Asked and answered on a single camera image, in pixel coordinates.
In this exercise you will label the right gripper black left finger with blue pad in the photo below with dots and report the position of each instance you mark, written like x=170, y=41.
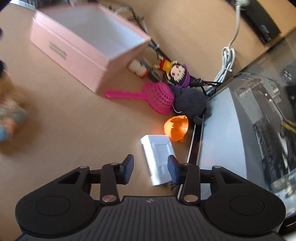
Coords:
x=108, y=177

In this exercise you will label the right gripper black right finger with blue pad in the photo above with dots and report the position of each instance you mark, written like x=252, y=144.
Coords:
x=191, y=177

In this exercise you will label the orange plastic pumpkin shell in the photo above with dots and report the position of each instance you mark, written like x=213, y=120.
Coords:
x=176, y=128

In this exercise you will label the black plush toy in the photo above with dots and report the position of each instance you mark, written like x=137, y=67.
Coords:
x=189, y=102

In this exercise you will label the pink plastic strainer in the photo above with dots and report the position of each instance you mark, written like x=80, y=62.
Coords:
x=158, y=95

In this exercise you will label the purple cartoon girl figure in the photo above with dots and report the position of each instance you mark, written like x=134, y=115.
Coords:
x=175, y=73

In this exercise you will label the white power adapter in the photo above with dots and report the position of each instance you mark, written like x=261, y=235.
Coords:
x=157, y=148

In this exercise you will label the glass computer case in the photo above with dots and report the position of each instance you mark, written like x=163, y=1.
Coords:
x=249, y=126

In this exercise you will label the black toy block bar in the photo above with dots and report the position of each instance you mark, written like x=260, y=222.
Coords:
x=152, y=74

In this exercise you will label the white red small bottle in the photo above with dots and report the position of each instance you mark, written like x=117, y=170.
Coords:
x=138, y=69

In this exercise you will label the pink cardboard box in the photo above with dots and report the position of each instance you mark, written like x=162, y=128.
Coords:
x=89, y=41

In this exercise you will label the black wall socket strip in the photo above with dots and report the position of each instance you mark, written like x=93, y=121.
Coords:
x=258, y=19

